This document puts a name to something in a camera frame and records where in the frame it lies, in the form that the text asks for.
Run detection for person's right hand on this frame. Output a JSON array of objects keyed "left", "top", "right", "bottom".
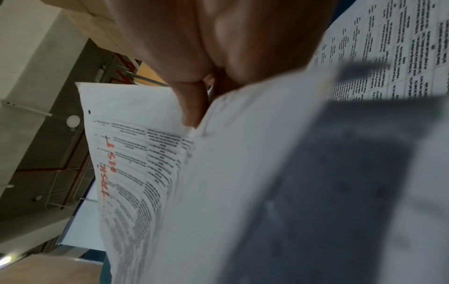
[{"left": 105, "top": 0, "right": 341, "bottom": 130}]

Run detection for red handwriting paper sheet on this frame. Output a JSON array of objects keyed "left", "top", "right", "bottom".
[{"left": 75, "top": 63, "right": 449, "bottom": 284}]

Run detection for pile of printed papers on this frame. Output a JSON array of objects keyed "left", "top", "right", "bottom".
[{"left": 307, "top": 0, "right": 449, "bottom": 102}]

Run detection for round ceiling lamp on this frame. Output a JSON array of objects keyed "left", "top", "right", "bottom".
[{"left": 65, "top": 115, "right": 83, "bottom": 130}]

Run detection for white partition panel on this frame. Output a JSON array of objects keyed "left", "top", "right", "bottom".
[{"left": 57, "top": 177, "right": 106, "bottom": 254}]

